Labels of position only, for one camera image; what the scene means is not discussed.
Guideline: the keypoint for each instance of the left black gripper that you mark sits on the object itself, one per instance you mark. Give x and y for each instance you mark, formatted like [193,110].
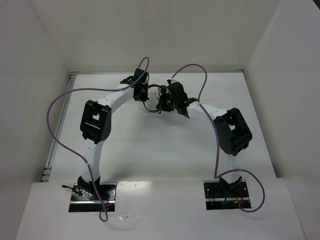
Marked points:
[141,88]

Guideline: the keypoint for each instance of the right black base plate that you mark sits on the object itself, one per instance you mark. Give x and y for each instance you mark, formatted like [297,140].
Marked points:
[217,197]

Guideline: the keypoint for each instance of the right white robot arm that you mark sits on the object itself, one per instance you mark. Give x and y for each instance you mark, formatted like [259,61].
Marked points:
[232,132]

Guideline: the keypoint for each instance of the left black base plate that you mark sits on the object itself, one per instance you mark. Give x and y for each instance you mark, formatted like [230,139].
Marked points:
[82,201]

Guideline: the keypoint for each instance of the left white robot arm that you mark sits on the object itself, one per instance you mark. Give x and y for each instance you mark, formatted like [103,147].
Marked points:
[96,126]

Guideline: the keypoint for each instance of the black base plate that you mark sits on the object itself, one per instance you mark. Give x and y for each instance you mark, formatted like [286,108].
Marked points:
[217,197]
[82,201]

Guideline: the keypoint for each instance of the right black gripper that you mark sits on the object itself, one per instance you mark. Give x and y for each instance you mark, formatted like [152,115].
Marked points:
[171,109]

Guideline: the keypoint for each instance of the black on-ear headphones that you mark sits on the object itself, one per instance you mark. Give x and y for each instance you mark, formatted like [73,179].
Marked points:
[152,100]

